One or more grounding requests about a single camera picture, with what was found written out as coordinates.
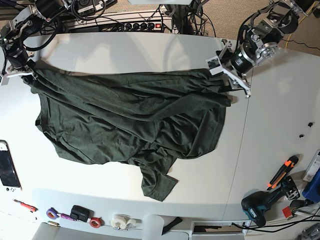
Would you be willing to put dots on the teal black power drill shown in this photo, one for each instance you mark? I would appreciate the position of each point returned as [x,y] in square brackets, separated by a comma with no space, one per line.
[256,204]

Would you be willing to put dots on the black action camera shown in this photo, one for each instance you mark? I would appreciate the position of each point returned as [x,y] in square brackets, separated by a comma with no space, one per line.
[80,213]

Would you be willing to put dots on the black power strip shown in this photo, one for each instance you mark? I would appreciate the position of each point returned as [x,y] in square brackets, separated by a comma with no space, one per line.
[150,27]

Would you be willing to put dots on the dark green t-shirt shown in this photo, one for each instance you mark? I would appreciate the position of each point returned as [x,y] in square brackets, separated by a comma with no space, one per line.
[145,119]

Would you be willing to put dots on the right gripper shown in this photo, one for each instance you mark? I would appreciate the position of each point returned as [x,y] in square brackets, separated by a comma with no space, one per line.
[19,67]

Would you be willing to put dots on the red square tag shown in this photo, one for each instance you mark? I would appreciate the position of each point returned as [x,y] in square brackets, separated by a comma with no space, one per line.
[287,212]

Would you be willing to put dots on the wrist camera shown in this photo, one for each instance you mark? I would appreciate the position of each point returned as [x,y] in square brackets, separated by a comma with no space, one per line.
[215,66]
[3,80]

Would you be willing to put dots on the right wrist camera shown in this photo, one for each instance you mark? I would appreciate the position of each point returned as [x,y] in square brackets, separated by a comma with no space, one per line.
[3,80]

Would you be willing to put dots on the red screwdriver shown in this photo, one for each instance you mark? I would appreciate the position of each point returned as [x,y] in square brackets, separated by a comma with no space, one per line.
[31,208]

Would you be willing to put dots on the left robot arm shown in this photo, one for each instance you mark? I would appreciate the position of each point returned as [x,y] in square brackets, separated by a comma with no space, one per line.
[257,40]

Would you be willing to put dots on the orange black utility knife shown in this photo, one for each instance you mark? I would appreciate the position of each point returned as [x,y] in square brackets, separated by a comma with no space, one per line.
[282,172]

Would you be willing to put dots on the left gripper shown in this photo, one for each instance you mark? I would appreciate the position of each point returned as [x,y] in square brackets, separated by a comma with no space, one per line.
[234,69]

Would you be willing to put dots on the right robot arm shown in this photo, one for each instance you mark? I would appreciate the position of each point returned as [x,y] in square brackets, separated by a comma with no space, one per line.
[30,21]

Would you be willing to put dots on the purple tape roll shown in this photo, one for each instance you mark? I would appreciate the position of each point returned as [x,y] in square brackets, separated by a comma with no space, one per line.
[52,213]

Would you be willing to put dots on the blue box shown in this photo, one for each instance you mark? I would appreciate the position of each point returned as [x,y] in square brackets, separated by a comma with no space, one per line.
[312,189]

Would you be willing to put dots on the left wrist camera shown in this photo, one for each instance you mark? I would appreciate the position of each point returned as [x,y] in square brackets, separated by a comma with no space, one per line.
[215,66]

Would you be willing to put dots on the red tape roll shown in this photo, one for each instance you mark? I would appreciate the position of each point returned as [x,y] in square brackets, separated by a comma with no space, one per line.
[95,222]

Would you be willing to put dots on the white tape dispenser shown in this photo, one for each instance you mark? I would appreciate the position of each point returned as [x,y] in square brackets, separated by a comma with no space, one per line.
[124,222]

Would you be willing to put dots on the white handheld game console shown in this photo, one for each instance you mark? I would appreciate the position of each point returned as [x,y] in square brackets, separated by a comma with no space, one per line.
[8,175]

